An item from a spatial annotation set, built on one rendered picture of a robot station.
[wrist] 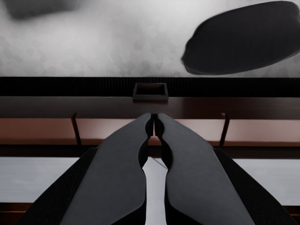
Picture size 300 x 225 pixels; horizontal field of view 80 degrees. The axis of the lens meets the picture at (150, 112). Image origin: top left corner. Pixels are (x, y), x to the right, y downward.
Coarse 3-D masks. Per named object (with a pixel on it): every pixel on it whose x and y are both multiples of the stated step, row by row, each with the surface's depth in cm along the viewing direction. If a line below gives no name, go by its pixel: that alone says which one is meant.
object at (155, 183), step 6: (150, 174) 23; (156, 174) 23; (162, 174) 23; (150, 180) 24; (156, 180) 24; (162, 180) 24; (150, 186) 24; (156, 186) 24; (162, 186) 24; (150, 192) 25; (156, 192) 25; (162, 192) 25; (150, 198) 25; (156, 198) 25; (162, 198) 25
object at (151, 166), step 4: (148, 156) 22; (148, 160) 22; (152, 160) 22; (148, 164) 22; (152, 164) 22; (156, 164) 22; (160, 164) 22; (144, 168) 22; (148, 168) 22; (152, 168) 22; (156, 168) 22; (160, 168) 22; (164, 168) 22; (148, 172) 23; (152, 172) 23; (156, 172) 23; (160, 172) 23; (164, 172) 23
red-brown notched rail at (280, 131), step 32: (0, 96) 26; (32, 96) 26; (64, 96) 26; (96, 96) 26; (0, 128) 22; (32, 128) 22; (64, 128) 22; (96, 128) 22; (192, 128) 22; (224, 128) 22; (256, 128) 21; (288, 128) 21
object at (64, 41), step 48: (0, 0) 28; (48, 0) 28; (96, 0) 28; (144, 0) 28; (192, 0) 27; (240, 0) 27; (288, 0) 27; (0, 48) 31; (48, 48) 31; (96, 48) 31; (144, 48) 31
